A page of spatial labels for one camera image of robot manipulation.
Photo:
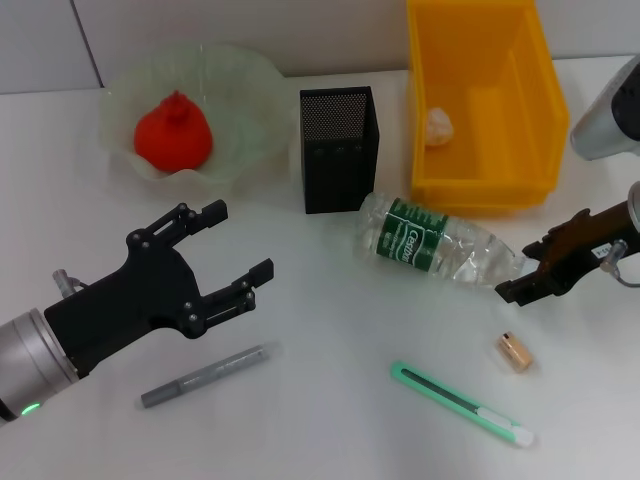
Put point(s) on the right gripper silver plug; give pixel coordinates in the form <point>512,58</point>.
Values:
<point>614,252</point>

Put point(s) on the clear green-label water bottle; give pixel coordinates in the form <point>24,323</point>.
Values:
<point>400,230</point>

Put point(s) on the grey marker pen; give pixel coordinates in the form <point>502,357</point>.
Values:
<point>200,375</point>

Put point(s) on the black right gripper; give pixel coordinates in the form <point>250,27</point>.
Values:
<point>585,250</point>

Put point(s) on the small beige cork cylinder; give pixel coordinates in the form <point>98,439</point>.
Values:
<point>515,352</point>

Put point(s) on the red funnel-shaped object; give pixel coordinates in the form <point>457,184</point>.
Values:
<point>172,140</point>

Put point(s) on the left gripper silver plug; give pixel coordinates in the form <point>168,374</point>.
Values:
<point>64,280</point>

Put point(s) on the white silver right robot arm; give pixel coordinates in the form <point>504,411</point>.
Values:
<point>600,130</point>

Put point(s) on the black mesh pen holder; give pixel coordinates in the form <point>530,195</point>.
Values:
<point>340,170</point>

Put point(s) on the green utility knife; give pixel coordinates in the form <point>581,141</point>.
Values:
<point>450,400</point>

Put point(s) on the gripper silver plug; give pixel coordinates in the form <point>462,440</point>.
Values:
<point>614,252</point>
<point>64,280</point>

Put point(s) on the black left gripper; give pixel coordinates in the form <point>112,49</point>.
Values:
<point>130,305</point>

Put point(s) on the yellow plastic bin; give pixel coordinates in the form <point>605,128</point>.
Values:
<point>480,60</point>

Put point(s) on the white paper ball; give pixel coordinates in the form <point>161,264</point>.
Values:
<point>440,127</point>

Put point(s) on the green glass fruit plate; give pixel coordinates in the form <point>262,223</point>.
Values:
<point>240,100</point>

